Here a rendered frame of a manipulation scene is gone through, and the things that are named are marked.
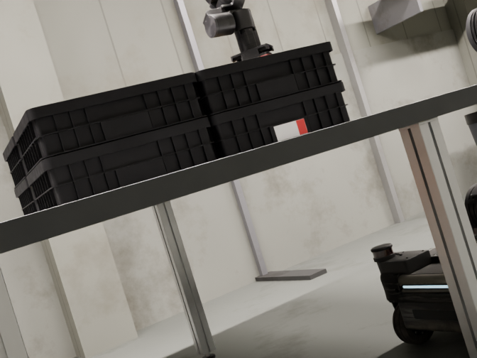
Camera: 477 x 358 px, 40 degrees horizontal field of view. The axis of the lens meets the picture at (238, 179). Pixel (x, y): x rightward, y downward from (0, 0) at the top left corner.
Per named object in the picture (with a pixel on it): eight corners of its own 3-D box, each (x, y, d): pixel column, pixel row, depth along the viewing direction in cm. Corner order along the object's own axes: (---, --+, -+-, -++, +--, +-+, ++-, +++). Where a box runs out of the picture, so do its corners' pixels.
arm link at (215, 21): (236, -17, 170) (226, 9, 177) (197, -13, 165) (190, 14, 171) (258, 13, 165) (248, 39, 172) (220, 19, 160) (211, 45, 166)
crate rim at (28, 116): (160, 109, 181) (158, 100, 181) (199, 80, 154) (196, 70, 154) (14, 144, 164) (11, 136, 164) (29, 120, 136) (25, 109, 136)
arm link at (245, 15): (253, 3, 168) (242, 12, 173) (230, 6, 165) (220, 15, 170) (260, 29, 168) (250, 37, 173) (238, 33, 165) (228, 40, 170)
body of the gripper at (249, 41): (268, 50, 164) (259, 21, 164) (231, 63, 168) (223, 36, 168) (275, 52, 170) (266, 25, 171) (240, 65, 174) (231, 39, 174)
